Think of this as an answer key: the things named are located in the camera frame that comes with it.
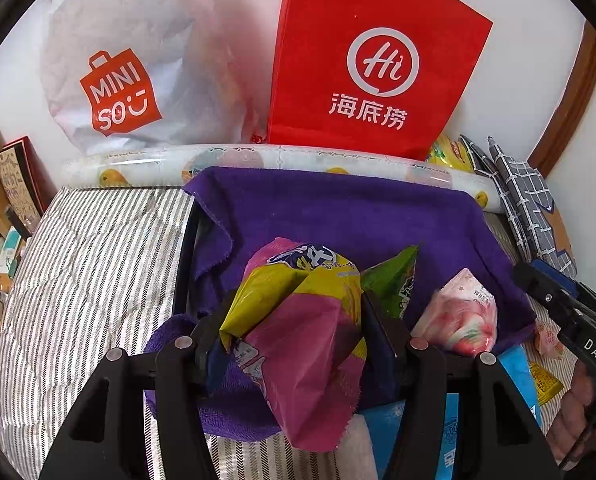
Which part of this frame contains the grey checked folded cloth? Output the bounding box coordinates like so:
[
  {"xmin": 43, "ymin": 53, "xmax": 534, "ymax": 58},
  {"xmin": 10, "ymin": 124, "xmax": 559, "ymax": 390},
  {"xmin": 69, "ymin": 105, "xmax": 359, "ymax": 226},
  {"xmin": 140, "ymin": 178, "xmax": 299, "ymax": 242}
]
[{"xmin": 458, "ymin": 134, "xmax": 579, "ymax": 278}]

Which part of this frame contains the brown wooden door frame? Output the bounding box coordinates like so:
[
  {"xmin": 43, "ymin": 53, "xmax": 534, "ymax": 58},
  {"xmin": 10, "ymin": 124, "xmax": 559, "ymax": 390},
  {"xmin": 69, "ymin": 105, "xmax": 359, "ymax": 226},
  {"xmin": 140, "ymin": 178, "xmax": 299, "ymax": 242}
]
[{"xmin": 526, "ymin": 22, "xmax": 596, "ymax": 178}]

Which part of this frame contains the brown patterned book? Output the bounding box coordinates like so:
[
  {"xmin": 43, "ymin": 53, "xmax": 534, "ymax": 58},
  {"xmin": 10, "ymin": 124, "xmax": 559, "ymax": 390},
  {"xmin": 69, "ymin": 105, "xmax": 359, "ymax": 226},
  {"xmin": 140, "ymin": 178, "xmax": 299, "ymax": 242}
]
[{"xmin": 0, "ymin": 135, "xmax": 47, "ymax": 223}]

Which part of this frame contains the fruit print paper roll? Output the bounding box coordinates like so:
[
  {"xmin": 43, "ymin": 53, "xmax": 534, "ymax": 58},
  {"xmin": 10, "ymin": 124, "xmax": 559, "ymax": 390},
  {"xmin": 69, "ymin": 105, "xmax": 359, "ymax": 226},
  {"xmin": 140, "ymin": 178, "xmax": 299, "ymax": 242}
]
[{"xmin": 62, "ymin": 141, "xmax": 504, "ymax": 212}]

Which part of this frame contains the white plastic bag orange logo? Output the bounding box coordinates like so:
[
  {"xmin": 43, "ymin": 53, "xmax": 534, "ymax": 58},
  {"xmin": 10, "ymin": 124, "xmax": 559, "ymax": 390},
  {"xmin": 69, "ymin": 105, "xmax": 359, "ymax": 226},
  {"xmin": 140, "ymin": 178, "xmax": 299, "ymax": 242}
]
[{"xmin": 37, "ymin": 0, "xmax": 275, "ymax": 157}]

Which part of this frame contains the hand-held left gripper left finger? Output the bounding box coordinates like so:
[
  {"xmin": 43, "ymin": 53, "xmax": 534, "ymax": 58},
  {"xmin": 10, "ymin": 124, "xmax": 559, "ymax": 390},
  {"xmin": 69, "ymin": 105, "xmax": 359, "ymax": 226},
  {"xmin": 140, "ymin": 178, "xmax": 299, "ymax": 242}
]
[{"xmin": 39, "ymin": 307, "xmax": 231, "ymax": 480}]

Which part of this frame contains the red paper bag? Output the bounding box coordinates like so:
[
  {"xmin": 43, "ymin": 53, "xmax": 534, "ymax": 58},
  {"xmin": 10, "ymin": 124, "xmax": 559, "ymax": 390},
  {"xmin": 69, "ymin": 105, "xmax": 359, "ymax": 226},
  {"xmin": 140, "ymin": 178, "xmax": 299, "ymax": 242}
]
[{"xmin": 267, "ymin": 0, "xmax": 494, "ymax": 162}]

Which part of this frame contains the purple towel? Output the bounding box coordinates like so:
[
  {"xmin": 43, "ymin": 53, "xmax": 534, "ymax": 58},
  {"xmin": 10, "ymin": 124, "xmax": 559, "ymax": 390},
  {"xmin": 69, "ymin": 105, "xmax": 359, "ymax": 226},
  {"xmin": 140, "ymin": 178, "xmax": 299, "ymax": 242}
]
[{"xmin": 143, "ymin": 166, "xmax": 537, "ymax": 436}]

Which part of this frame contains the pink white candy packet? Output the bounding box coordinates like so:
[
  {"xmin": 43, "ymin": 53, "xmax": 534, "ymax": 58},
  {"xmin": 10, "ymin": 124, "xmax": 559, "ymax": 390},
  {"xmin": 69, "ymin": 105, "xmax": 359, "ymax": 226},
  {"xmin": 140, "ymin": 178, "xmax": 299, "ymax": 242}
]
[{"xmin": 412, "ymin": 267, "xmax": 499, "ymax": 357}]

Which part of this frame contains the green snack packet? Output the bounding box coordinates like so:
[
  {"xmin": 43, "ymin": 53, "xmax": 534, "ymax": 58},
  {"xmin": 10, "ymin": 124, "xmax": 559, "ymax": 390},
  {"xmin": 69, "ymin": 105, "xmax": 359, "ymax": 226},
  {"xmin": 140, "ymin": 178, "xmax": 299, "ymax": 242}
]
[{"xmin": 362, "ymin": 245, "xmax": 422, "ymax": 320}]

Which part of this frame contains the person's right hand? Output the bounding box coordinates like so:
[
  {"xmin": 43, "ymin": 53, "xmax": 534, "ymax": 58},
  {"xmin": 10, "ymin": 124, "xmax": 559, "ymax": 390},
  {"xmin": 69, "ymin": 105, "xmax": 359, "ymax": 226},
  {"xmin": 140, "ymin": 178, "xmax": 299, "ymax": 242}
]
[{"xmin": 546, "ymin": 364, "xmax": 596, "ymax": 467}]

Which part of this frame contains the yellow packet green stripe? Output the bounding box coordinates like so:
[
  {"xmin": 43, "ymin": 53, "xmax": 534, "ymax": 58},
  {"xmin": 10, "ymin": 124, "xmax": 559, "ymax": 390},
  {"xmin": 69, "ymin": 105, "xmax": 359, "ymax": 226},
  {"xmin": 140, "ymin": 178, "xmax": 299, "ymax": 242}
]
[{"xmin": 427, "ymin": 134, "xmax": 474, "ymax": 172}]

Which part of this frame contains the pale pink flower packet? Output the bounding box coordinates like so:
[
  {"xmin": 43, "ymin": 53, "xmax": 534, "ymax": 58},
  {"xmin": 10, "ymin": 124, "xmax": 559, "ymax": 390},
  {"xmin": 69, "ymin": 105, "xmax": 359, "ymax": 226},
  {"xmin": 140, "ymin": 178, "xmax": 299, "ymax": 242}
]
[{"xmin": 534, "ymin": 319, "xmax": 564, "ymax": 359}]

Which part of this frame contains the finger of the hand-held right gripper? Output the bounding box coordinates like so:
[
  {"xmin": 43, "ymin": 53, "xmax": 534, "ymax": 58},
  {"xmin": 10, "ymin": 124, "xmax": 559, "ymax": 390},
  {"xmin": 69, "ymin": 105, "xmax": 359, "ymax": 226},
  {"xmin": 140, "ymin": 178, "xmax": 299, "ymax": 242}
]
[
  {"xmin": 512, "ymin": 261, "xmax": 586, "ymax": 330},
  {"xmin": 530, "ymin": 258, "xmax": 596, "ymax": 322}
]

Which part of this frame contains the teal and white box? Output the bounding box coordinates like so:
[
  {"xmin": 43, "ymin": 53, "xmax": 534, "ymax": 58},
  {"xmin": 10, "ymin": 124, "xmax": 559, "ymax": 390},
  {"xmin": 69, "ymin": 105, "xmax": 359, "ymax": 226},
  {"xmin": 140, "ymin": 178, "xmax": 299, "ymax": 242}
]
[{"xmin": 0, "ymin": 227, "xmax": 29, "ymax": 281}]

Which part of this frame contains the black cable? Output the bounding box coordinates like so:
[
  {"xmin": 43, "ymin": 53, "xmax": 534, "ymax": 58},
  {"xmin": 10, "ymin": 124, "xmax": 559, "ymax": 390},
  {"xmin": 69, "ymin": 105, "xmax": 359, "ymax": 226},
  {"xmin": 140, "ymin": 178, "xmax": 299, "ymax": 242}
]
[{"xmin": 559, "ymin": 380, "xmax": 596, "ymax": 472}]

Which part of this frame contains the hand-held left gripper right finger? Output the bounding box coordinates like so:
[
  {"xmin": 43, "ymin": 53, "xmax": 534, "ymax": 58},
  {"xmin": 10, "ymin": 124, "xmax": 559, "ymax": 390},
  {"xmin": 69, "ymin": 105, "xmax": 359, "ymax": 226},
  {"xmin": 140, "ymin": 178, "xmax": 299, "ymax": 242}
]
[{"xmin": 360, "ymin": 292, "xmax": 564, "ymax": 480}]

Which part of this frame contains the pink and yellow snack packet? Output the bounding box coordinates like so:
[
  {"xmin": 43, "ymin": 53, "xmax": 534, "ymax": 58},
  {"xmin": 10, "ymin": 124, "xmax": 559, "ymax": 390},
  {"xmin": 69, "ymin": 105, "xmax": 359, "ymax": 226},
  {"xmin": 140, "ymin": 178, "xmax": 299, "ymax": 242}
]
[{"xmin": 219, "ymin": 236, "xmax": 369, "ymax": 455}]

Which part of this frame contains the blue tissue pack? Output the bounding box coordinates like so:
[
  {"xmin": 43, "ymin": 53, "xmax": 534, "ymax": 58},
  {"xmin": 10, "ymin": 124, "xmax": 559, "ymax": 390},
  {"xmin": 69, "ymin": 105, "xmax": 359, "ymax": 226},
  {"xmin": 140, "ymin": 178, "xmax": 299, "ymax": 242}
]
[{"xmin": 365, "ymin": 346, "xmax": 544, "ymax": 480}]

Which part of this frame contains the striped bed mattress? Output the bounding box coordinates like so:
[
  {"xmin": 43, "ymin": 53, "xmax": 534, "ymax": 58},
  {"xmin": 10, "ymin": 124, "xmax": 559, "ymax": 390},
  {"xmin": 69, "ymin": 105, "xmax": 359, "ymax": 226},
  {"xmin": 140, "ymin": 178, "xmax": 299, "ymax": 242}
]
[{"xmin": 0, "ymin": 184, "xmax": 581, "ymax": 480}]

